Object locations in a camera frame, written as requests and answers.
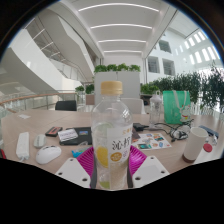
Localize white planter cabinet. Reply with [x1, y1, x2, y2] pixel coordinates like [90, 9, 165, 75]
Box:
[93, 63, 142, 106]

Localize white computer mouse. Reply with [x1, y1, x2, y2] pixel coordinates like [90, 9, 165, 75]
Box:
[35, 145, 63, 165]

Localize ceiling light strips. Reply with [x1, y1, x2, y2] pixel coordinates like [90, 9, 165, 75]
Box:
[78, 2, 160, 54]

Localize small teal item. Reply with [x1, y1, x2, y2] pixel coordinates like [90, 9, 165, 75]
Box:
[71, 147, 88, 158]

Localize green tote bag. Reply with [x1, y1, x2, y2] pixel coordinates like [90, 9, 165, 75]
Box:
[162, 90, 192, 126]

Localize black and red phone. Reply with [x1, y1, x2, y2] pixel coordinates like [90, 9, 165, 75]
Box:
[44, 126, 64, 138]

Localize white paper cup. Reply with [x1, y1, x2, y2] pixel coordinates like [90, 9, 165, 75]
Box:
[182, 126, 210, 164]

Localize clear plastic water bottle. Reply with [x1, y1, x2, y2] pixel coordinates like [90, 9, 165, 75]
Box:
[148, 91, 163, 129]

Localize white chair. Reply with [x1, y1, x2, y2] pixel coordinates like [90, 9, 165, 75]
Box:
[120, 97, 146, 115]

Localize clear lemon drink bottle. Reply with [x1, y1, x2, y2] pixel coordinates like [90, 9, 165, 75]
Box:
[90, 80, 134, 191]

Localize white printed card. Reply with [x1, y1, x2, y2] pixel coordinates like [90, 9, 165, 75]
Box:
[57, 128, 79, 143]

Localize black charger block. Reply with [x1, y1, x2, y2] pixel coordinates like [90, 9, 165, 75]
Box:
[132, 122, 150, 132]

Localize small grey-white oval device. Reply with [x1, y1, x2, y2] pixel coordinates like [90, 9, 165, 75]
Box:
[33, 133, 48, 149]

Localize black notebook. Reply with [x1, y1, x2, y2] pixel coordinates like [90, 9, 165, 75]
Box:
[59, 126, 93, 147]

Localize black chair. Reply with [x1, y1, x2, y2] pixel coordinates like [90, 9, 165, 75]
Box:
[54, 100, 78, 112]

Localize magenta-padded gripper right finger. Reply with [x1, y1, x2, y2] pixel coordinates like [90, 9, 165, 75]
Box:
[126, 145, 170, 190]

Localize black cable bundle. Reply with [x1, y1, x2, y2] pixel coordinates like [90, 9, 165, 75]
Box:
[146, 121, 194, 141]

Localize colourful sticker sheet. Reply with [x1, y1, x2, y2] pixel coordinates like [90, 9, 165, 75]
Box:
[132, 132, 172, 151]

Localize glass railing wooden handrail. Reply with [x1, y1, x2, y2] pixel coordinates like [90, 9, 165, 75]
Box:
[0, 91, 78, 113]

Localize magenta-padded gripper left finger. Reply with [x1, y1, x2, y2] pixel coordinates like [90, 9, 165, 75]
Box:
[54, 145, 98, 190]

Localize brown planter with plants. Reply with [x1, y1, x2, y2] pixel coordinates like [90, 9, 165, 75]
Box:
[74, 83, 96, 106]

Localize row of potted trees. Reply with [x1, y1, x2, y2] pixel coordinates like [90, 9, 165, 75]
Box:
[139, 64, 224, 113]

